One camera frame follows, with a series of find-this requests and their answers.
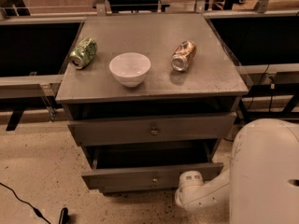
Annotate grey drawer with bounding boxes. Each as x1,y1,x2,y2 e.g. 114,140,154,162
82,140,223,194
68,112,236,147

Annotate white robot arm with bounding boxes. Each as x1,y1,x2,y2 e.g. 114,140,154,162
175,119,299,224

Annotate grey wooden drawer cabinet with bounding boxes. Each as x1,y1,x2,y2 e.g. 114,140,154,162
55,13,249,170

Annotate grey top drawer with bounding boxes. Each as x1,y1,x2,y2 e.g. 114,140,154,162
68,112,236,147

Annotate white ceramic bowl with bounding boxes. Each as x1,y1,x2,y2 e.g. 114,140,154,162
109,52,151,88

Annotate crushed orange soda can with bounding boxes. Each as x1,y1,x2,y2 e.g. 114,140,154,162
171,40,196,72

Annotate crushed green soda can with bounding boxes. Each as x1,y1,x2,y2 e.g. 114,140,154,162
69,37,97,69

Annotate black cables by table leg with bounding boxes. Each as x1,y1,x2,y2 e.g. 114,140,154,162
222,64,277,143

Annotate black floor cable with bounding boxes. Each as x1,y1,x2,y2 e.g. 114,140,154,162
0,182,52,224

